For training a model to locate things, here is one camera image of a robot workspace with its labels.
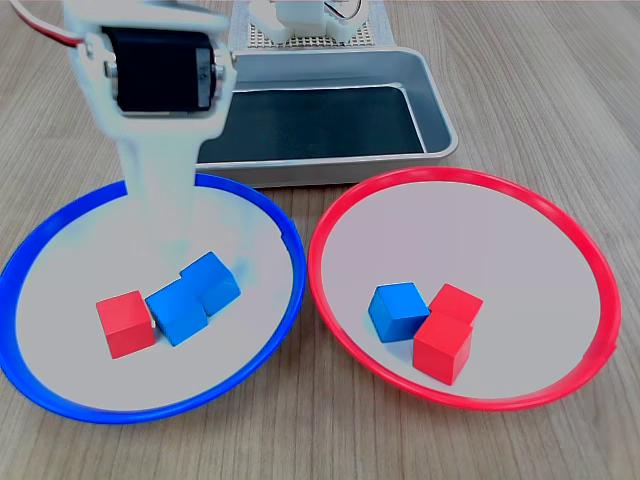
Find small blue cube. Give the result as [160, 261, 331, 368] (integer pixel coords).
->
[178, 251, 242, 317]
[367, 282, 431, 344]
[144, 279, 210, 348]

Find small red cube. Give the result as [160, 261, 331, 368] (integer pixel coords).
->
[428, 283, 485, 327]
[412, 310, 474, 386]
[95, 290, 157, 360]

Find black tray mat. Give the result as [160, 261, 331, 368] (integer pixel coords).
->
[197, 85, 427, 165]

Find steel tray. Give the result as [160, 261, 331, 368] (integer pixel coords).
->
[194, 46, 460, 190]

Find blue-rimmed white plate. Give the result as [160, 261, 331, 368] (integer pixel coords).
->
[0, 171, 307, 426]

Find red-rimmed white plate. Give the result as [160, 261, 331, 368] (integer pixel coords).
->
[307, 165, 623, 414]

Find red black white servo cable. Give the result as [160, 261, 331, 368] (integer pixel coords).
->
[322, 0, 364, 24]
[7, 0, 86, 49]

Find pale perforated base plate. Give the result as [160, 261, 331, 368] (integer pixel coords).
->
[248, 22, 376, 50]

